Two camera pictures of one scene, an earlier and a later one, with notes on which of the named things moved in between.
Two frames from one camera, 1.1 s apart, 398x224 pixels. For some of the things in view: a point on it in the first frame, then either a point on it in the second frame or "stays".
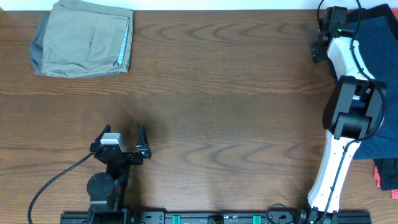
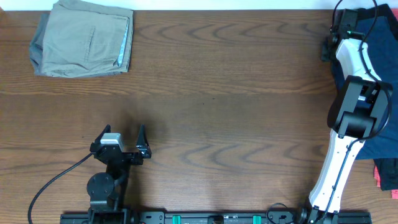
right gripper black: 316,51 -> 325,51
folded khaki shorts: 82,39 stays
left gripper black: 128,155 stays
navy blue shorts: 377,43 stays
